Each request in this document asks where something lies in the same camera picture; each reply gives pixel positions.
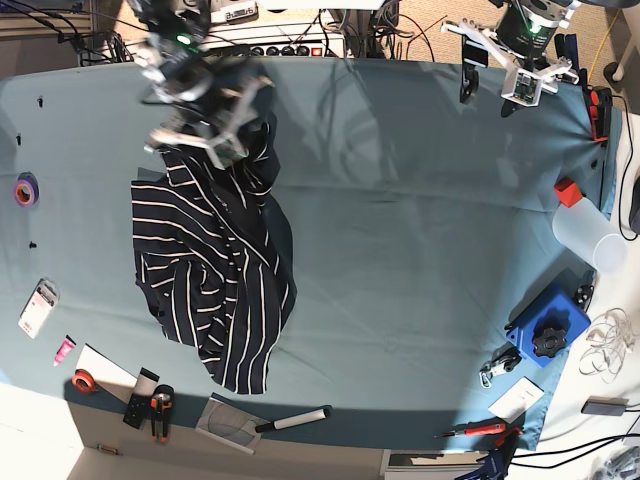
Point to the teal table cloth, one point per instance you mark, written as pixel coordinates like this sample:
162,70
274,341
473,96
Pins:
419,228

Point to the orange tape roll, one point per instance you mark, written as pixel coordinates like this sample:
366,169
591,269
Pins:
83,382

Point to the white small booklet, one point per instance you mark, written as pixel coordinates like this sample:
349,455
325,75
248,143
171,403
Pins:
517,400

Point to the black power strip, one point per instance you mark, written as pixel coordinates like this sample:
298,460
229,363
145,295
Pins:
302,50

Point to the orange black pliers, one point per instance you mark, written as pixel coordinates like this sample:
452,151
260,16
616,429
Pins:
161,405

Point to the white packaged card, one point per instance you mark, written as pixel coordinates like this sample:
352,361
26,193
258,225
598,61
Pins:
38,308

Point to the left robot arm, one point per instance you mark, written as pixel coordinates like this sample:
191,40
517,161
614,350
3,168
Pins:
525,46

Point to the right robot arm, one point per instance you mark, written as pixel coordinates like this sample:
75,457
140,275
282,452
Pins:
172,57

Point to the white cable ties bundle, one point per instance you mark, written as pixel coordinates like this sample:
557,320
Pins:
610,339

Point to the pink tube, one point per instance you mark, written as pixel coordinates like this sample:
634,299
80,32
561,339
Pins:
68,344

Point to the grey flat device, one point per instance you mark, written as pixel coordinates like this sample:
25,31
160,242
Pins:
604,407

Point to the navy white striped t-shirt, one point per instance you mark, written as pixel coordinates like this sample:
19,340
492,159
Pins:
213,273

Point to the black perforated plate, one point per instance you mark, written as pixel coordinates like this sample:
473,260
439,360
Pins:
140,398

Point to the red black screwdriver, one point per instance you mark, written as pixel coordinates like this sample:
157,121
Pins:
483,430

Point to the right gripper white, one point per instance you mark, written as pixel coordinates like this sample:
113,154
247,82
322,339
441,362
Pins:
213,123

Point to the purple tape roll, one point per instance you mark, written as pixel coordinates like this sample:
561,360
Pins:
26,190

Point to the red black clamp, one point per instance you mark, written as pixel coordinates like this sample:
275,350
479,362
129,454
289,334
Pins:
599,103

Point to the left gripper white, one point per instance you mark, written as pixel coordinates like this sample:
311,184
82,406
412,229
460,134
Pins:
523,83

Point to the white paper sheet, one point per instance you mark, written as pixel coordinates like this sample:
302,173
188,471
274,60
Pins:
104,372

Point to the silver carabiner pulley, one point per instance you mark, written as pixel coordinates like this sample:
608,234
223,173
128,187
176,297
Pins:
503,364

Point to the blue box with knob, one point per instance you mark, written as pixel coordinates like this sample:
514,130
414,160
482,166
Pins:
547,326

